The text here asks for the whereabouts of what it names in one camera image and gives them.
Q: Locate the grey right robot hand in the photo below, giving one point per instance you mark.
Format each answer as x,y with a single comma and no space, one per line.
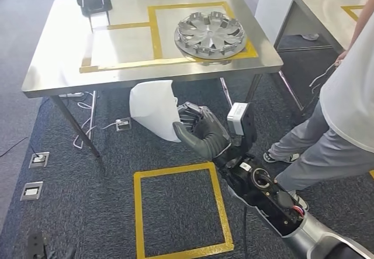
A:
210,137

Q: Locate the white boat-shaped plastic part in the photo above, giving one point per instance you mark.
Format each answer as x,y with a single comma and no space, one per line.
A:
153,108

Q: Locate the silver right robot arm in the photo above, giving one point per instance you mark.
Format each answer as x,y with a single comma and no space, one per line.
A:
268,199

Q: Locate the steel workbench table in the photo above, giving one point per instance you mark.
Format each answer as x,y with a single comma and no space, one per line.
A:
58,56

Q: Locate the silver wheel hubcap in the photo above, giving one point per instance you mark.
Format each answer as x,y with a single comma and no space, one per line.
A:
210,36

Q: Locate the grey metal floor box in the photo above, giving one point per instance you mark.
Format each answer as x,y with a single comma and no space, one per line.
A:
123,124
32,191
38,160

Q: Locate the white cabinet panel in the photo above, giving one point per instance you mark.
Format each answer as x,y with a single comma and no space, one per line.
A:
271,5

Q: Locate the white power strip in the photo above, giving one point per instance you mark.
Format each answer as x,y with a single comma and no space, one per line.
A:
72,94

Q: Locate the person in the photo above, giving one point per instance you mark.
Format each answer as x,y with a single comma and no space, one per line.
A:
351,94

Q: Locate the black remote controller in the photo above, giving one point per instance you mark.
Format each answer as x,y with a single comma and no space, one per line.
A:
93,1

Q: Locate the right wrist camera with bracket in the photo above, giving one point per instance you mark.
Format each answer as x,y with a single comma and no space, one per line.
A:
240,119

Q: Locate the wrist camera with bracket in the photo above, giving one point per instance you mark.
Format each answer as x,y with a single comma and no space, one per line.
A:
36,245
240,119

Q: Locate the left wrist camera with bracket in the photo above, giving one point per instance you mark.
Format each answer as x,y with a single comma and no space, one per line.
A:
36,245

